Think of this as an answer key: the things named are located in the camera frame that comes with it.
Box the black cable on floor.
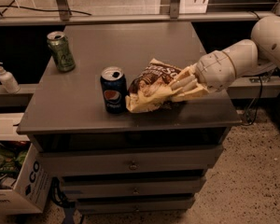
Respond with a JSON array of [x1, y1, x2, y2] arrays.
[[49, 177, 77, 209]]

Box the white pump bottle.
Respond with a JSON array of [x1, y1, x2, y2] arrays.
[[0, 62, 20, 93]]

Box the white cardboard box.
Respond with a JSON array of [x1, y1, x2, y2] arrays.
[[0, 145, 51, 215]]

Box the green soda can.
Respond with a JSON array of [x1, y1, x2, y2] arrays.
[[47, 31, 76, 72]]

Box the grey drawer cabinet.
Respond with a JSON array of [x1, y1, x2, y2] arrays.
[[18, 22, 240, 214]]

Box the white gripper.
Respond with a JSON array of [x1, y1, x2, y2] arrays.
[[171, 50, 235, 103]]

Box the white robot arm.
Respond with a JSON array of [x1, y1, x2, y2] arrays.
[[169, 16, 280, 102]]

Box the brown chip bag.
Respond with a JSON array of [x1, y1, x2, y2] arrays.
[[125, 59, 181, 113]]

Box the green snack bags in box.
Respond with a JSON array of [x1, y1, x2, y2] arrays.
[[0, 146, 28, 181]]

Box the blue pepsi can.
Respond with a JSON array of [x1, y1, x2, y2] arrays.
[[100, 66, 127, 114]]

